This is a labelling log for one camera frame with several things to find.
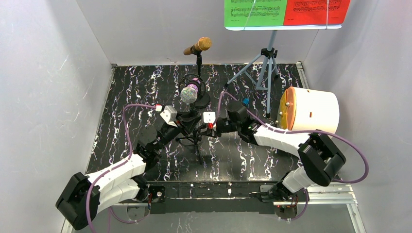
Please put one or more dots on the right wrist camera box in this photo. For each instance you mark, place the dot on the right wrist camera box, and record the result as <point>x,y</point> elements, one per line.
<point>209,118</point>

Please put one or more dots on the aluminium base frame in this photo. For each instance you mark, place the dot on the aluminium base frame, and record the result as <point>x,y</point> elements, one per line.
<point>207,197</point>

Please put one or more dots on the white drum orange head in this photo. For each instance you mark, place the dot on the white drum orange head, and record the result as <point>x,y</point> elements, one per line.
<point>306,109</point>

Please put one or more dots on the red sheet music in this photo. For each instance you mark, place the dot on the red sheet music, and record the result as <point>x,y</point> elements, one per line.
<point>315,12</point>

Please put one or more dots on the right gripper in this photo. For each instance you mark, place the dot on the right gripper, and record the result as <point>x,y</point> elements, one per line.
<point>217,126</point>

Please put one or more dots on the black marker blue cap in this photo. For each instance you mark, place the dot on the black marker blue cap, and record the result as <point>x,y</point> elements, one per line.
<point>245,102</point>

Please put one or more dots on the purple glitter microphone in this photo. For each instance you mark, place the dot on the purple glitter microphone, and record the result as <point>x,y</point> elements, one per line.
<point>190,90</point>

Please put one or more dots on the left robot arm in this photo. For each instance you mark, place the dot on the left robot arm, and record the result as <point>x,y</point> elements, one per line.
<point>86,195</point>

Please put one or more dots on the grey tripod music stand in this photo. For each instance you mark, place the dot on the grey tripod music stand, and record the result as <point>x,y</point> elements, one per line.
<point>267,73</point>

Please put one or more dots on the gold microphone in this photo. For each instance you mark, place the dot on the gold microphone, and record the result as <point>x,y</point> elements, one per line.
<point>203,44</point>

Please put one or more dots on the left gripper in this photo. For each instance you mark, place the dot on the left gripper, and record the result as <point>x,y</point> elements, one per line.
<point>181,121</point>

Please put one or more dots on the black tripod mic stand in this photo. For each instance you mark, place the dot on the black tripod mic stand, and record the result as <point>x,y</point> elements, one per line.
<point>193,136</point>

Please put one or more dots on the green sheet music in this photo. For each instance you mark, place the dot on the green sheet music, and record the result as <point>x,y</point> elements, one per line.
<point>254,13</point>

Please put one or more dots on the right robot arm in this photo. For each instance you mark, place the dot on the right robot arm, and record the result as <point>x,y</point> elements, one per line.
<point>320,157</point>

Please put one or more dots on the black round-base mic stand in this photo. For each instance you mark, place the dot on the black round-base mic stand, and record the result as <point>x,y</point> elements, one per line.
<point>199,64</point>

